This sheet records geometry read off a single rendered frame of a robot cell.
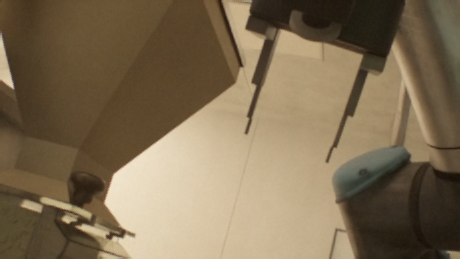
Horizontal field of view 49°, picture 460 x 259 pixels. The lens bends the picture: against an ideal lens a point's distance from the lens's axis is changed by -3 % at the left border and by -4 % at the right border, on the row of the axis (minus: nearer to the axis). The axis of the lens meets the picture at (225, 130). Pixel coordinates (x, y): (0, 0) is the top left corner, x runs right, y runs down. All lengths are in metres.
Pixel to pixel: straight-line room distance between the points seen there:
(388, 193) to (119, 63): 0.38
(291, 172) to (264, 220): 0.47
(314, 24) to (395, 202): 0.32
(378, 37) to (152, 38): 0.47
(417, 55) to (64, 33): 0.49
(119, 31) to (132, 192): 4.13
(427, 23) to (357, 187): 0.20
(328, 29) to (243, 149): 4.42
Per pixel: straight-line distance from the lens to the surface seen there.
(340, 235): 4.42
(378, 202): 0.55
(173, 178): 4.72
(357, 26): 0.26
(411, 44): 0.44
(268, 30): 0.28
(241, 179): 4.58
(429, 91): 0.45
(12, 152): 1.04
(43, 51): 0.77
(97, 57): 0.73
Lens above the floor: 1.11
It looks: 17 degrees up
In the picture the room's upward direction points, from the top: 16 degrees clockwise
